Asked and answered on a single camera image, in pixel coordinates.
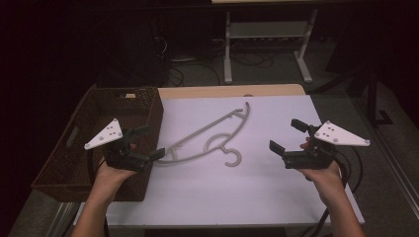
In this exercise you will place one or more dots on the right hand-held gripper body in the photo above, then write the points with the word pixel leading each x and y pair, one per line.
pixel 316 154

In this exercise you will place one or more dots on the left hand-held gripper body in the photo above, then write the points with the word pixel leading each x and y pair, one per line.
pixel 108 135

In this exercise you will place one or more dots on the brown wicker basket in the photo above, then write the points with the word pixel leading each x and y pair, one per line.
pixel 75 171

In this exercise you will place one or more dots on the grey plastic clothes hanger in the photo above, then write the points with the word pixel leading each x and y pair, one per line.
pixel 210 126

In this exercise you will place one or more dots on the person's right hand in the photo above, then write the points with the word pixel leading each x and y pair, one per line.
pixel 324 181

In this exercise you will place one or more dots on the person's left hand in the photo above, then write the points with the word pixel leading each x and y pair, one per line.
pixel 110 177

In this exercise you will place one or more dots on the white table mat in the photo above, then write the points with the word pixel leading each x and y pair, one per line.
pixel 214 191

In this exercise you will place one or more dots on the black metal stand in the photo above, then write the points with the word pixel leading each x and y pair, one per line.
pixel 374 98

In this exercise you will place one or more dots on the white metal table frame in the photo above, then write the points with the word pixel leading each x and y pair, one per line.
pixel 270 30

